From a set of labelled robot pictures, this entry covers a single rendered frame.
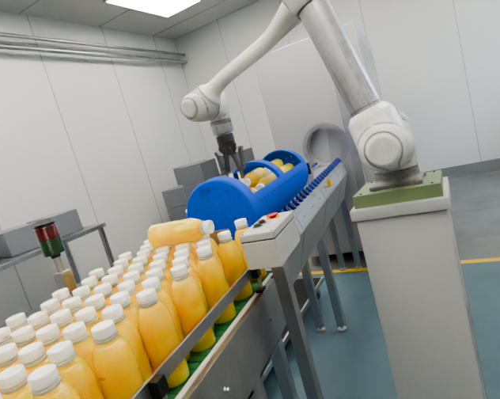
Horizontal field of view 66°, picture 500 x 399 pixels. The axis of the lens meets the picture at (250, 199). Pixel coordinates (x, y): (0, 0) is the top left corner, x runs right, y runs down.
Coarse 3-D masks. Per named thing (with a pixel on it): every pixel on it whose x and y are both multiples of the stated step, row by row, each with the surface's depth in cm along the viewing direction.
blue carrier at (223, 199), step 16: (256, 160) 183; (272, 160) 223; (288, 160) 220; (304, 160) 217; (224, 176) 147; (288, 176) 184; (304, 176) 209; (192, 192) 147; (208, 192) 145; (224, 192) 142; (240, 192) 140; (256, 192) 147; (272, 192) 160; (288, 192) 181; (192, 208) 149; (208, 208) 146; (224, 208) 144; (240, 208) 141; (256, 208) 143; (272, 208) 160; (224, 224) 145
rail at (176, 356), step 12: (240, 276) 109; (240, 288) 106; (228, 300) 99; (216, 312) 93; (204, 324) 88; (192, 336) 83; (180, 348) 79; (168, 360) 75; (180, 360) 78; (156, 372) 71; (168, 372) 74; (144, 384) 68; (132, 396) 66; (144, 396) 68
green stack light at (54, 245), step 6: (48, 240) 117; (54, 240) 118; (60, 240) 120; (42, 246) 117; (48, 246) 117; (54, 246) 118; (60, 246) 119; (42, 252) 118; (48, 252) 117; (54, 252) 118; (60, 252) 119
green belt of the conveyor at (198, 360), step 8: (256, 288) 118; (240, 304) 110; (232, 320) 102; (216, 328) 100; (224, 328) 99; (216, 336) 95; (192, 352) 91; (200, 352) 90; (208, 352) 89; (192, 360) 87; (200, 360) 86; (192, 368) 84; (184, 384) 79; (168, 392) 78; (176, 392) 77
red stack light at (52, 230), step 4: (44, 228) 117; (48, 228) 117; (52, 228) 118; (56, 228) 120; (36, 232) 117; (40, 232) 117; (44, 232) 117; (48, 232) 117; (52, 232) 118; (56, 232) 119; (36, 236) 118; (40, 236) 117; (44, 236) 117; (48, 236) 117; (52, 236) 118; (56, 236) 119; (40, 240) 117; (44, 240) 117
